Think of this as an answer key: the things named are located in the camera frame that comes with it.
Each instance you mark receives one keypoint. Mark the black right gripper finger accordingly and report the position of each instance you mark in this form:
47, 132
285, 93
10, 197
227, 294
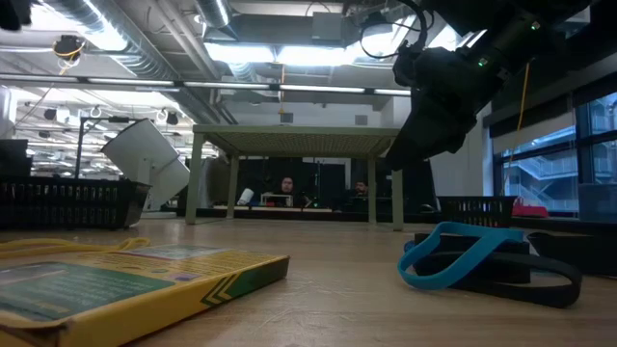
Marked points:
426, 144
407, 137

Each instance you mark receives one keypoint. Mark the black slotted plastic basket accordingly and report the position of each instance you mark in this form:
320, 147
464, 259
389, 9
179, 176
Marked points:
72, 202
477, 209

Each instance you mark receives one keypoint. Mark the blue coil wrist band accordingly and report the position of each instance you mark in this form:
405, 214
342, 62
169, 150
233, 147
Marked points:
409, 246

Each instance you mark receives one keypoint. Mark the green perforated metal shelf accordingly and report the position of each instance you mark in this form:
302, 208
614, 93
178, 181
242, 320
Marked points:
289, 142

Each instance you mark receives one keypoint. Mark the teal silicone wristband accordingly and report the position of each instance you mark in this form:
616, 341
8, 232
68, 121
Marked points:
465, 262

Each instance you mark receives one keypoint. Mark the yellow crayon box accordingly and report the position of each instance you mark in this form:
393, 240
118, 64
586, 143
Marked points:
120, 289

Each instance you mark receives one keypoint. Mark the yellow rubber band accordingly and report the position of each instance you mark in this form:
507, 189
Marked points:
48, 247

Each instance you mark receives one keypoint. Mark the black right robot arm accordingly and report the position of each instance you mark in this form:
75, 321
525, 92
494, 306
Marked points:
520, 29

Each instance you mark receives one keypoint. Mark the long ceiling light bar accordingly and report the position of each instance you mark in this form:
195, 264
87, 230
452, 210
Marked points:
313, 88

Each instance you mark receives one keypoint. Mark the red bag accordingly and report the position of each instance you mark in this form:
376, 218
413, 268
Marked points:
530, 211

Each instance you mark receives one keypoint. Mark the black partition curtain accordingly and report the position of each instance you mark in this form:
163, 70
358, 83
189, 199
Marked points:
260, 173

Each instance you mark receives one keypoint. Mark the wooden background table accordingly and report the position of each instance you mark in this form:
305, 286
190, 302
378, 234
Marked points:
270, 210

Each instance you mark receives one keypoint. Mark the white cylinder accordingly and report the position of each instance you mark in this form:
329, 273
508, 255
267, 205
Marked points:
246, 196

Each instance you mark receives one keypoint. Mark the grey cloth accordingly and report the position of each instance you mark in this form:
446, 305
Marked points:
219, 183

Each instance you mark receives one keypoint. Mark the black light stand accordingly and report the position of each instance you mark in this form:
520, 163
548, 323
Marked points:
78, 149

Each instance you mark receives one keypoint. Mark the black screen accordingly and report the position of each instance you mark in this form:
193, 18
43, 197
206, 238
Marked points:
14, 159

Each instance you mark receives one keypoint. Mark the grey wall speaker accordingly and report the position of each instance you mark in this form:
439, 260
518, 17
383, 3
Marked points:
287, 117
361, 120

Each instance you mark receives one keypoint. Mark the white frame box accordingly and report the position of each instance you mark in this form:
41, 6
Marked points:
277, 195

